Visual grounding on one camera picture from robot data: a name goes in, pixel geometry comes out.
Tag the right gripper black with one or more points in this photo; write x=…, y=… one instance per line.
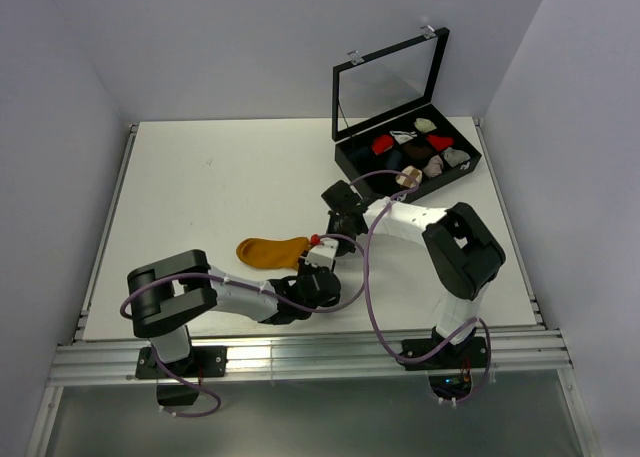
x=345, y=248

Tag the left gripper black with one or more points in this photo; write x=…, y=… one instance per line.
x=304, y=267

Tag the mustard yellow sock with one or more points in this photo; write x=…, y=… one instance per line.
x=264, y=254

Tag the brown striped sock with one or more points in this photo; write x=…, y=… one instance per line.
x=410, y=177

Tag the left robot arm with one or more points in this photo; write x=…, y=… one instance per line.
x=166, y=295

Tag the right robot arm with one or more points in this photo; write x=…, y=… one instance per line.
x=465, y=254

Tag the blue rolled sock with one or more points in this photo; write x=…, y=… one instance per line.
x=394, y=160

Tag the red rolled sock left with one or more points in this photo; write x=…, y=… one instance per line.
x=382, y=144

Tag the red rolled sock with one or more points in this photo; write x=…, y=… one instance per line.
x=440, y=143
x=382, y=144

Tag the black storage box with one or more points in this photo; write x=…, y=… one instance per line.
x=422, y=140

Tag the dark brown rolled sock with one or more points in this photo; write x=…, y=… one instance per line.
x=418, y=152

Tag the white grey rolled sock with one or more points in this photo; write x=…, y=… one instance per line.
x=402, y=137

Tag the pink beige rolled sock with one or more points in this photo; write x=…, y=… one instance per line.
x=434, y=167

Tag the red rolled sock right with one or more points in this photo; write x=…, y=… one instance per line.
x=440, y=143

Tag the pale green rolled sock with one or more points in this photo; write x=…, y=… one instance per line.
x=424, y=125

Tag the glass box lid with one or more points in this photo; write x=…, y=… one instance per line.
x=372, y=89

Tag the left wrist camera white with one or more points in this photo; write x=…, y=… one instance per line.
x=322, y=252

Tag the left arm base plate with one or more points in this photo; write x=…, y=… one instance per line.
x=203, y=362

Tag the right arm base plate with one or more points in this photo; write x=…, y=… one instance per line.
x=472, y=353

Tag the aluminium front rail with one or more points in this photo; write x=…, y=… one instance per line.
x=356, y=355

